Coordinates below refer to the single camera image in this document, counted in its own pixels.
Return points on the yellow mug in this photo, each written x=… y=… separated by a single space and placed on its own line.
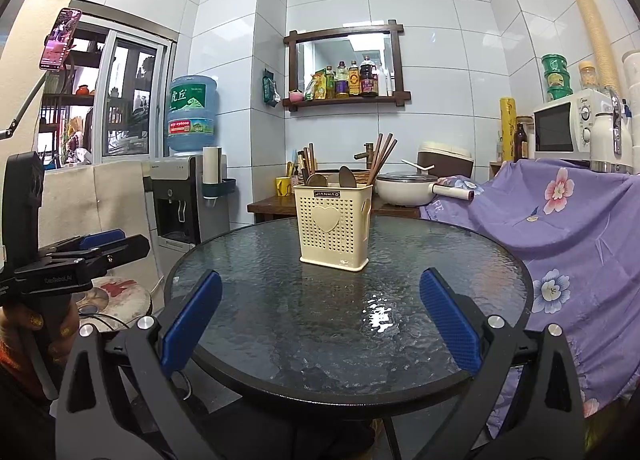
x=282 y=186

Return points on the brown white rice cooker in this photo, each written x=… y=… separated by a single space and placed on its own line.
x=445 y=160

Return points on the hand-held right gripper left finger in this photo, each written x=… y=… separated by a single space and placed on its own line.
x=192 y=322

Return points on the purple label bottle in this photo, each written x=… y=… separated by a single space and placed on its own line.
x=342 y=82

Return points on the wooden washstand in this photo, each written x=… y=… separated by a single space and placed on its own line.
x=270 y=205

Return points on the small wooden box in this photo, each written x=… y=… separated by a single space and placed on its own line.
x=495 y=169

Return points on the wooden framed mirror shelf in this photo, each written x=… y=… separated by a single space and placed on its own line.
x=325 y=47

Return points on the beige cloth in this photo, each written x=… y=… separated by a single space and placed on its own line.
x=115 y=210

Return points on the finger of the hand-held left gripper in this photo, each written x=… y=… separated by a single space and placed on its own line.
x=102 y=239
x=125 y=250

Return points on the white plastic bottle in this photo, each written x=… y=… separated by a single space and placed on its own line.
x=382 y=82

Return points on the small clear bottle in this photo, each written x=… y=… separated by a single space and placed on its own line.
x=498 y=147

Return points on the blue water bottle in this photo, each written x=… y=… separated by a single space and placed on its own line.
x=192 y=110

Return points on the yellow seasoning packet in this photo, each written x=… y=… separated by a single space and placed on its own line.
x=320 y=85

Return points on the cream plastic utensil holder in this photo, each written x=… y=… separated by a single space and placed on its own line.
x=330 y=240

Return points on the white rice paddle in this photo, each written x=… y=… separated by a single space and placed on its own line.
x=417 y=165

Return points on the teal plastic holder tray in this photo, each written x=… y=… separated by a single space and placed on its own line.
x=225 y=187

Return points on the person's left forearm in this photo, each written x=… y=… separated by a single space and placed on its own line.
x=10 y=370

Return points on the round glass table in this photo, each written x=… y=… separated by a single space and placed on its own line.
x=260 y=290

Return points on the small pink bowl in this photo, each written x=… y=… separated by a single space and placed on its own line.
x=295 y=97

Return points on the green oil bottle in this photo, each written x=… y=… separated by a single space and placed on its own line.
x=330 y=85

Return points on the amber sauce bottle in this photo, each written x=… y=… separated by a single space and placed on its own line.
x=354 y=82

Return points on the grey water dispenser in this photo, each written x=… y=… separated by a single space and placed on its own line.
x=170 y=180

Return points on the brown glass bottle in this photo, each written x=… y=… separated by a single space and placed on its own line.
x=521 y=142

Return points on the printed round stool cushion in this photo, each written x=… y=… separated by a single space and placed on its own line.
x=120 y=297

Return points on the white framed window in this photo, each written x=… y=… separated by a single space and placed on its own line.
x=125 y=105

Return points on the tall stack of paper cups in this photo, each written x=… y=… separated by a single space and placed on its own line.
x=595 y=35

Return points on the smartphone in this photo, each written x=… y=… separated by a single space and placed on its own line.
x=60 y=40

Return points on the white microwave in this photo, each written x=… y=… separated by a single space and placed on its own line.
x=555 y=127

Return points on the white kettle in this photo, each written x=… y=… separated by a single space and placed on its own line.
x=605 y=140

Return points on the green wall packet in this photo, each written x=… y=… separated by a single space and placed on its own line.
x=270 y=89

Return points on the white tube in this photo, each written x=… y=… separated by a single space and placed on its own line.
x=389 y=82

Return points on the white electric pan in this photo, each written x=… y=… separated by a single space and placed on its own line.
x=405 y=192

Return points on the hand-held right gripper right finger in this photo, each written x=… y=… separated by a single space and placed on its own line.
x=450 y=322

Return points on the white lint roller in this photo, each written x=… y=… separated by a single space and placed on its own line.
x=452 y=192

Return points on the yellow wrapped roll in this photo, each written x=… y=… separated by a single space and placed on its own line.
x=508 y=130

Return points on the bronze faucet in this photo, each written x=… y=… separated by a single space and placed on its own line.
x=367 y=152

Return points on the person's left hand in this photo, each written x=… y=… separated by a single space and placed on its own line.
x=67 y=330

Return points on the purple floral cloth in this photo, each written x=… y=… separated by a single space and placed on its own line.
x=575 y=240

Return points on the dark soy sauce bottle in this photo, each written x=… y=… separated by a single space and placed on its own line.
x=369 y=80

